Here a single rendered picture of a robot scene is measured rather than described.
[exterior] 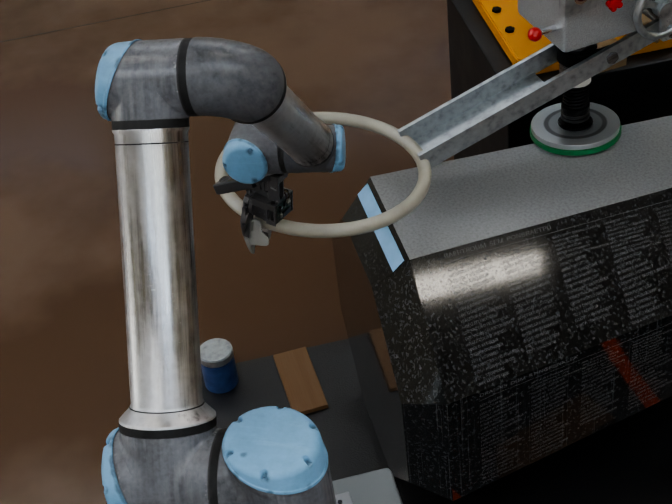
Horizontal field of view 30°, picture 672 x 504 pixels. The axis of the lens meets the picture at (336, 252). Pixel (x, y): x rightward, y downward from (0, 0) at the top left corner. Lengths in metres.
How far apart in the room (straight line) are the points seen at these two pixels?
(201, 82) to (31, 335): 2.27
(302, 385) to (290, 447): 1.73
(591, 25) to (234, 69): 1.19
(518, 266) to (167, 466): 1.16
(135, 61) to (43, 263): 2.46
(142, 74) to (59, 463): 1.92
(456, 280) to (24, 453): 1.46
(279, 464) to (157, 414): 0.20
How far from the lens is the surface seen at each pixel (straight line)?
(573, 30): 2.83
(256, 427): 1.90
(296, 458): 1.85
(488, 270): 2.79
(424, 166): 2.84
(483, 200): 2.91
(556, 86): 2.94
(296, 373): 3.63
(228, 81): 1.84
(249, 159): 2.39
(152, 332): 1.89
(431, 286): 2.76
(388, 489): 2.25
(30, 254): 4.33
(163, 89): 1.85
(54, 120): 4.99
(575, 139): 3.05
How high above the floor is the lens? 2.58
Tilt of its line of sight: 39 degrees down
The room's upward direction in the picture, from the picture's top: 7 degrees counter-clockwise
